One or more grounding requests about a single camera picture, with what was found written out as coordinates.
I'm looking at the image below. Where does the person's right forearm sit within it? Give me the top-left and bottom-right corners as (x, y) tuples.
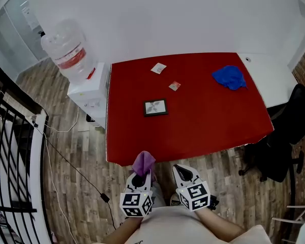
(194, 207), (246, 238)

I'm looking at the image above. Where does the white tray with dark rim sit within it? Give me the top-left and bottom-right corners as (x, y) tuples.
(143, 98), (169, 117)

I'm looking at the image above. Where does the red felt table cover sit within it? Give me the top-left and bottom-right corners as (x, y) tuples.
(106, 52), (275, 167)

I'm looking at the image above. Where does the white folding table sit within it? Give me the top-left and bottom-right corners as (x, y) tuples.
(271, 204), (305, 243)

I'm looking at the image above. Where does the person's right shoe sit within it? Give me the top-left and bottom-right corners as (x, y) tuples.
(207, 195), (220, 211)

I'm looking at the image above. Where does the thin white cable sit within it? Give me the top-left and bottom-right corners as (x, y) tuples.
(43, 105), (81, 133)
(44, 136), (77, 244)

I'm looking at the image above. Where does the white water dispenser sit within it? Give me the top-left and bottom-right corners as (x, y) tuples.
(67, 62), (111, 129)

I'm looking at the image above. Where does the person's left shoe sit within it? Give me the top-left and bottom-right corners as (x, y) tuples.
(169, 193), (181, 207)

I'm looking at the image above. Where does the black metal railing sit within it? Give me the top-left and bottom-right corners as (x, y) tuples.
(0, 67), (50, 244)

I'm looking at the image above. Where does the person's shoe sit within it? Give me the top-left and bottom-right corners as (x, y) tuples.
(169, 193), (181, 207)
(207, 195), (220, 211)

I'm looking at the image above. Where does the red and white packet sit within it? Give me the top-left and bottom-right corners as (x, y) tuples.
(168, 80), (181, 92)

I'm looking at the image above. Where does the person's left forearm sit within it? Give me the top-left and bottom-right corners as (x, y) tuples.
(101, 216), (144, 244)

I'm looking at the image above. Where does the purple knitted cloth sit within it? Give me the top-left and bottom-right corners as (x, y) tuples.
(131, 150), (157, 182)

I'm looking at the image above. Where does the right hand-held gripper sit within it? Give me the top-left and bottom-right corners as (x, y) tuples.
(172, 164), (211, 212)

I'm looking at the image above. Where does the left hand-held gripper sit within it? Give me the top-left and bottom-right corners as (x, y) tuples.
(119, 169), (154, 218)

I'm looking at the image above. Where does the black office chair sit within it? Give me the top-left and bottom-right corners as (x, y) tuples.
(238, 83), (305, 183)

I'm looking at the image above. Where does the blue cloth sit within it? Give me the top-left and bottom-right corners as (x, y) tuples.
(211, 65), (248, 91)

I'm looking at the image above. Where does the frosted glass door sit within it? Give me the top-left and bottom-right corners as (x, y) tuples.
(0, 0), (49, 81)

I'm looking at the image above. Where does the white printed packet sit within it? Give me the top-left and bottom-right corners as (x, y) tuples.
(150, 62), (167, 75)

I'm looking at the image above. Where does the black cable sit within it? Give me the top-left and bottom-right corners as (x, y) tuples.
(32, 120), (116, 230)

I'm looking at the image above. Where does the clear water jug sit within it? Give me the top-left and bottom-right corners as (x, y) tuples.
(40, 18), (97, 85)

